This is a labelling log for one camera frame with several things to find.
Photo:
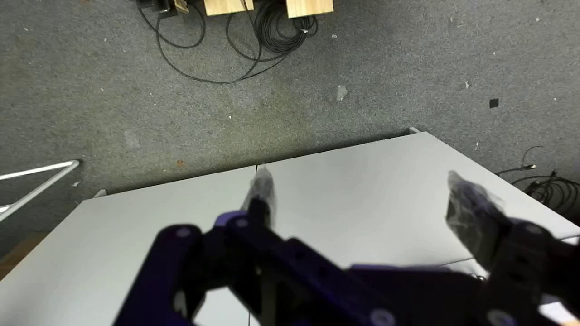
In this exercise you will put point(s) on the white base cabinet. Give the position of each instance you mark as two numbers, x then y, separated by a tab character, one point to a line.
375	204

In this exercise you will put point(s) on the wooden leg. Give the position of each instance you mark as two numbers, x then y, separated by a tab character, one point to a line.
308	8
214	8

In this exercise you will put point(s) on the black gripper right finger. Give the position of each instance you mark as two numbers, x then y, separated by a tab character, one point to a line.
475	220

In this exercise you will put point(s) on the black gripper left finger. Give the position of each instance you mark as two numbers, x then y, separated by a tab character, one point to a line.
261	197

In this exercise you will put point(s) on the white metal rack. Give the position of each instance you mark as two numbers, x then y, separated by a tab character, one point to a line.
34	182

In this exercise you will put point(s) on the wooden leg left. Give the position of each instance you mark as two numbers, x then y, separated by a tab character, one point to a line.
214	8

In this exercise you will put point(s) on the wooden leg right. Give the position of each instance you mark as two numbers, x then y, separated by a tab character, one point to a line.
308	8

